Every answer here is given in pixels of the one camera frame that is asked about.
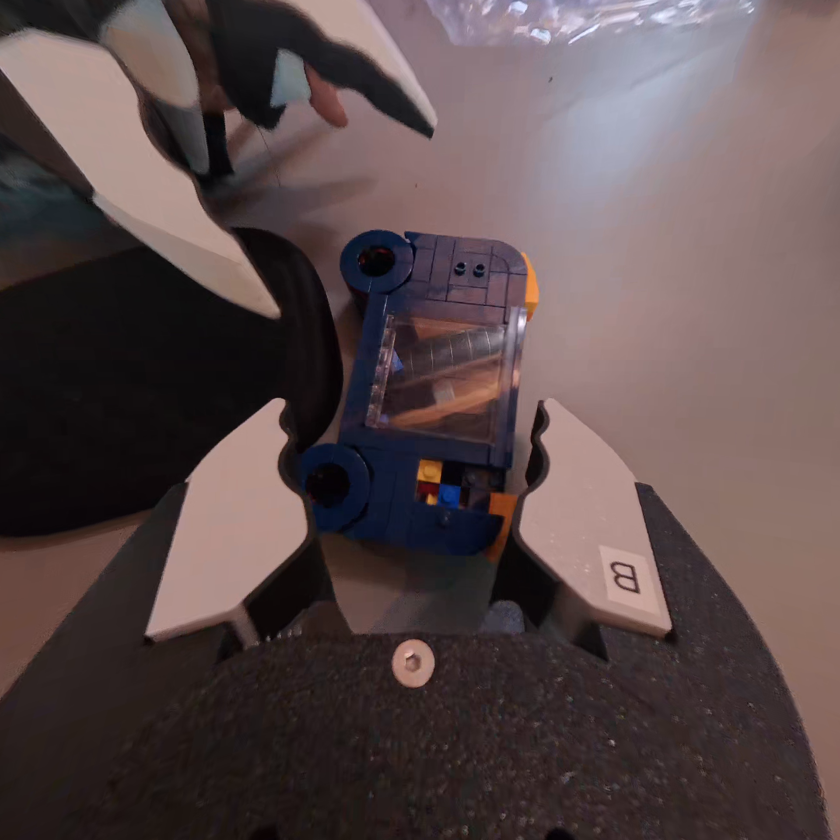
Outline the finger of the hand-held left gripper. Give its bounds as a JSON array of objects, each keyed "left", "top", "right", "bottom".
[
  {"left": 213, "top": 0, "right": 438, "bottom": 140},
  {"left": 0, "top": 41, "right": 284, "bottom": 320}
]

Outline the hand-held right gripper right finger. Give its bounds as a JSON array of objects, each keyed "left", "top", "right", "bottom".
[{"left": 511, "top": 397, "right": 675, "bottom": 649}]

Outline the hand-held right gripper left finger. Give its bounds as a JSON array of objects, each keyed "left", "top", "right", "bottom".
[{"left": 143, "top": 397, "right": 315, "bottom": 647}]

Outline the blue brick-built game console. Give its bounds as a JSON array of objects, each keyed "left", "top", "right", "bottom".
[{"left": 300, "top": 230, "right": 540, "bottom": 564}]

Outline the person's left hand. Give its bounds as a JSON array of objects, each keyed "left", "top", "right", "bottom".
[{"left": 305, "top": 64, "right": 350, "bottom": 129}]

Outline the large black cushioned pad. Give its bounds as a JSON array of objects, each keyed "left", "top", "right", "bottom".
[{"left": 0, "top": 227, "right": 344, "bottom": 538}]

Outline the clear plastic bag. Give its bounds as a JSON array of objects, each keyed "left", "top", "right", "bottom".
[{"left": 423, "top": 0, "right": 759, "bottom": 47}]

